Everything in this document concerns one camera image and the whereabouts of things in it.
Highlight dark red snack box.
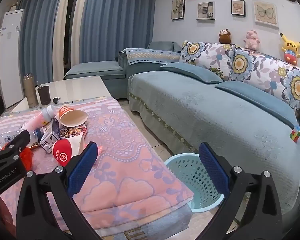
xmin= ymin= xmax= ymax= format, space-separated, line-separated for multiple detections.
xmin=59 ymin=124 xmax=88 ymax=139

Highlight white sheer curtain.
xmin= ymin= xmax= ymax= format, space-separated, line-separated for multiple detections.
xmin=52 ymin=0 xmax=90 ymax=78

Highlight red-orange white-banded paper cup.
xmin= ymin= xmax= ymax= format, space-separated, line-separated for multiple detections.
xmin=52 ymin=135 xmax=87 ymax=167

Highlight light teal plastic basket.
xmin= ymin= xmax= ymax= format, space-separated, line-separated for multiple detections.
xmin=164 ymin=153 xmax=227 ymax=213

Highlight crown picture black frame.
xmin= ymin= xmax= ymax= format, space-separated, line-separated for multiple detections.
xmin=231 ymin=0 xmax=246 ymax=17

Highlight metal thermos flask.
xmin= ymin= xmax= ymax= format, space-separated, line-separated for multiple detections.
xmin=23 ymin=73 xmax=39 ymax=108

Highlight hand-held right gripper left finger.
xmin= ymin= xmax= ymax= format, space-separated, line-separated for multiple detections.
xmin=15 ymin=141 xmax=103 ymax=240

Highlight blue curtain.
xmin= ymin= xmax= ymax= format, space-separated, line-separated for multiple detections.
xmin=19 ymin=0 xmax=67 ymax=85
xmin=79 ymin=0 xmax=157 ymax=64

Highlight white blue drink carton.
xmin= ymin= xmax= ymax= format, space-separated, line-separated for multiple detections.
xmin=39 ymin=117 xmax=63 ymax=153

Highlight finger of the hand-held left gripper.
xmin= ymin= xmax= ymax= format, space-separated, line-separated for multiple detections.
xmin=1 ymin=129 xmax=31 ymax=155

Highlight floral sofa backrest cover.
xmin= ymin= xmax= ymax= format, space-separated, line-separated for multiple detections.
xmin=179 ymin=40 xmax=300 ymax=110

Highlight teal fabric sofa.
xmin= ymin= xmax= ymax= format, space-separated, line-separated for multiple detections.
xmin=64 ymin=41 xmax=300 ymax=215

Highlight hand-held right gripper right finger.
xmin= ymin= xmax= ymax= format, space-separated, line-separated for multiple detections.
xmin=198 ymin=142 xmax=283 ymax=240

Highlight brown monkey plush toy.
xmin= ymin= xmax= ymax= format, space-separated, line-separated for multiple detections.
xmin=218 ymin=29 xmax=232 ymax=44

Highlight pink bottle white cap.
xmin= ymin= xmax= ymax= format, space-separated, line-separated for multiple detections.
xmin=20 ymin=104 xmax=56 ymax=133

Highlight dark brown cup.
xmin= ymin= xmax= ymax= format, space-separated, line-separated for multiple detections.
xmin=36 ymin=81 xmax=52 ymax=105

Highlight yellow plush toy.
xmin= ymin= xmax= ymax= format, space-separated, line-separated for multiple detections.
xmin=279 ymin=32 xmax=300 ymax=64

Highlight white framed collage picture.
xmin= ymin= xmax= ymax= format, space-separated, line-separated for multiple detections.
xmin=196 ymin=1 xmax=215 ymax=21

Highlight tall black picture frame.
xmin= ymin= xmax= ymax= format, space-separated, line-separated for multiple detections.
xmin=171 ymin=0 xmax=186 ymax=21

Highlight blue patterned armrest cover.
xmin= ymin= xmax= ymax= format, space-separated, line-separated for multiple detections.
xmin=119 ymin=47 xmax=182 ymax=67

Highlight pink floral blanket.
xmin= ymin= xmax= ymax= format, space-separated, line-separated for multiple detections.
xmin=0 ymin=98 xmax=194 ymax=230

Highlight clear plastic bottle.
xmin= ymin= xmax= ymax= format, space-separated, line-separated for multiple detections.
xmin=0 ymin=129 xmax=43 ymax=145

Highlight colourful puzzle cube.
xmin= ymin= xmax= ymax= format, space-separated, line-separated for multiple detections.
xmin=289 ymin=127 xmax=300 ymax=143

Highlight blue flat cushion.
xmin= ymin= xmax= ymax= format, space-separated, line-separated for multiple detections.
xmin=215 ymin=81 xmax=300 ymax=128
xmin=160 ymin=62 xmax=223 ymax=84

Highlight red crumpled wrapper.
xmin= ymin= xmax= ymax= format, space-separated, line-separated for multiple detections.
xmin=2 ymin=142 xmax=34 ymax=170

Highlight butterfly wall picture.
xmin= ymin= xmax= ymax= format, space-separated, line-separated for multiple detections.
xmin=254 ymin=1 xmax=278 ymax=27

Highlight white refrigerator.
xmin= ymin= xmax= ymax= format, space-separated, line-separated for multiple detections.
xmin=0 ymin=9 xmax=25 ymax=109

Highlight pink plush toy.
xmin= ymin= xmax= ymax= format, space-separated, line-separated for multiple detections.
xmin=244 ymin=29 xmax=261 ymax=50

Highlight orange paper cup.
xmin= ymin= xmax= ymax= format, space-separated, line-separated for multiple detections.
xmin=58 ymin=106 xmax=88 ymax=127

